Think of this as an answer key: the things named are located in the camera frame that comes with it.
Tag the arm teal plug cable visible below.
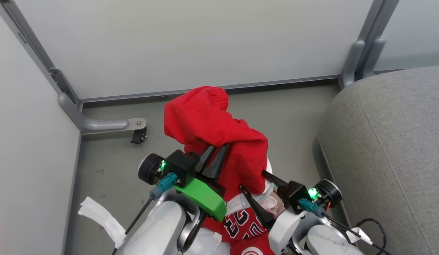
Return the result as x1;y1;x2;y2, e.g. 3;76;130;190
299;198;392;255
112;172;178;255

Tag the left arm teal plug cable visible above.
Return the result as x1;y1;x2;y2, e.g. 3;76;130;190
112;172;178;255

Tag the plain red garment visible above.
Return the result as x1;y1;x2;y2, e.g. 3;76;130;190
164;86;269;231

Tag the grey double partition post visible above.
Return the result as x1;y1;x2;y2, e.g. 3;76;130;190
339;0;400;89

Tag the white glossy basket liner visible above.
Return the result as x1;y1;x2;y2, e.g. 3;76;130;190
184;158;288;255

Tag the grey partition post with latch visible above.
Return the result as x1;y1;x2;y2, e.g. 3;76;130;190
0;0;82;107

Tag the white fabric strip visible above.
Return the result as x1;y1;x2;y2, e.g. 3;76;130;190
78;197;127;249

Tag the right arm teal plug cable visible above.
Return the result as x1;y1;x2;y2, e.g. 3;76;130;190
299;198;392;255

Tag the short grey partition foot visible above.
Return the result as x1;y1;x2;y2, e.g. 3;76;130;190
341;40;366;88
362;37;387;79

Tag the black looped cable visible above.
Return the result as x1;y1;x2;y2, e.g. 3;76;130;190
354;218;387;255

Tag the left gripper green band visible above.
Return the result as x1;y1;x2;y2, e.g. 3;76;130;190
138;143;229;222

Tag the long grey metal partition foot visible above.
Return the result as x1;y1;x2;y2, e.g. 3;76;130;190
58;93;147;135

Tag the grey fabric sofa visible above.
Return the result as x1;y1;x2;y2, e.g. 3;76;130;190
318;66;439;255

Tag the grey partition bottom rail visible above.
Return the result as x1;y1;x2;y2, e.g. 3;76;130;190
80;74;341;104

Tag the black caster wheel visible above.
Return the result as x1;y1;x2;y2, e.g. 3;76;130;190
131;127;148;144

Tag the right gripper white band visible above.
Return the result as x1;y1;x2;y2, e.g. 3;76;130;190
240;170;342;255

